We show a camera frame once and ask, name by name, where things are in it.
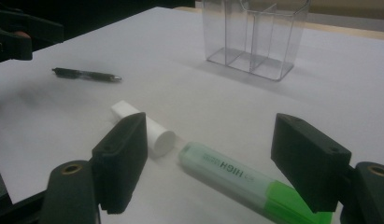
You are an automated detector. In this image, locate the clear acrylic organizer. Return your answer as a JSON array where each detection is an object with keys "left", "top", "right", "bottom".
[{"left": 201, "top": 0, "right": 311, "bottom": 82}]

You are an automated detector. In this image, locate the green highlighter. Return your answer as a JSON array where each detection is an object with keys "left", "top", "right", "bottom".
[{"left": 178, "top": 142, "right": 334, "bottom": 224}]

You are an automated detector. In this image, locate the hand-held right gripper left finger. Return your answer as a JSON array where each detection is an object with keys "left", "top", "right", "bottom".
[{"left": 91, "top": 111, "right": 149, "bottom": 216}]

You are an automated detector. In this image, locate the white eraser block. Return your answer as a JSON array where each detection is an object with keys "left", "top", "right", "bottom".
[{"left": 110, "top": 100, "right": 177, "bottom": 158}]

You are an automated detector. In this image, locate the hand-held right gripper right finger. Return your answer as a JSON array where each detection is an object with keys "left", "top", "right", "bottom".
[{"left": 270, "top": 112, "right": 352, "bottom": 214}]

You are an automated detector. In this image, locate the black pen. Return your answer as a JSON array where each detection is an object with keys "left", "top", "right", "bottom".
[{"left": 51, "top": 67, "right": 122, "bottom": 83}]

